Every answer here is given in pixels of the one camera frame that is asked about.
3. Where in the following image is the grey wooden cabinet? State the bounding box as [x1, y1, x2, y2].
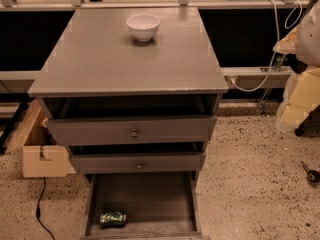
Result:
[27, 6, 230, 240]

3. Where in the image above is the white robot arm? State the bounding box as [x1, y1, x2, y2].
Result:
[273, 1, 320, 132]

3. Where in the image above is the black tool on floor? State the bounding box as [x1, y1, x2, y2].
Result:
[301, 161, 320, 183]

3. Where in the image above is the grey open bottom drawer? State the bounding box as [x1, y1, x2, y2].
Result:
[81, 172, 211, 240]

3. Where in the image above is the black floor cable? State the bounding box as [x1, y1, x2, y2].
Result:
[35, 177, 56, 240]

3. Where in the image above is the white ceramic bowl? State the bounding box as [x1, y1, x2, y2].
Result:
[126, 14, 160, 42]

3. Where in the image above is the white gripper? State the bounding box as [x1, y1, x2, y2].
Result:
[273, 25, 320, 133]

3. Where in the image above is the crushed green can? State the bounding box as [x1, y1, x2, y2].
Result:
[100, 210, 127, 228]

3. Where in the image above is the grey top drawer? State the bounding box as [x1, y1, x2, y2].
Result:
[47, 116, 217, 146]

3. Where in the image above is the white hanging cable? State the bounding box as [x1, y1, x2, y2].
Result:
[228, 0, 304, 93]

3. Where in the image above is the grey metal rail frame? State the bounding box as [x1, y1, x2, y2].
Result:
[1, 0, 309, 99]

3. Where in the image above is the grey middle drawer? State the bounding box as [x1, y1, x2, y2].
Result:
[71, 152, 206, 174]

